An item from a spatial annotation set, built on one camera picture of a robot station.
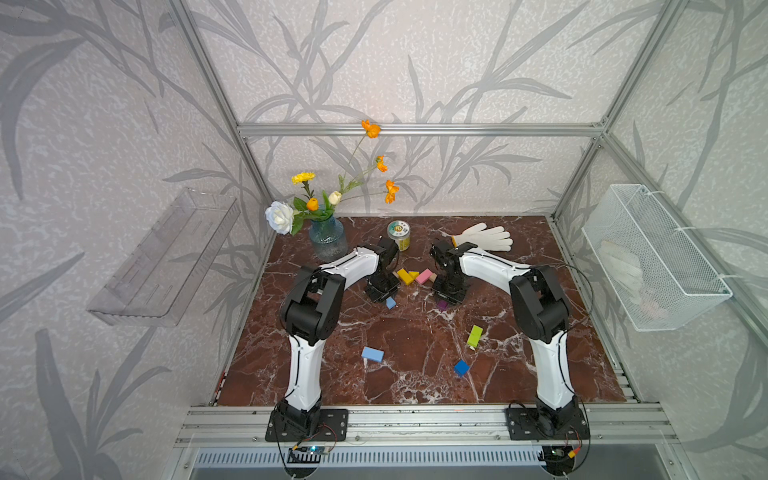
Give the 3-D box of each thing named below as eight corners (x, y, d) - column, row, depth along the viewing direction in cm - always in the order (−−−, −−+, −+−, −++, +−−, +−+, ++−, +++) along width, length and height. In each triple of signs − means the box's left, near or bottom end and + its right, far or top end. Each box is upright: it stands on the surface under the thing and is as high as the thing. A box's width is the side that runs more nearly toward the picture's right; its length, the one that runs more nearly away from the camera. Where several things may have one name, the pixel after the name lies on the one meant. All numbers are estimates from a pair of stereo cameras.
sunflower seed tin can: (398, 255, 111) (397, 239, 103) (386, 242, 115) (384, 226, 108) (414, 246, 114) (414, 229, 106) (401, 233, 118) (401, 217, 111)
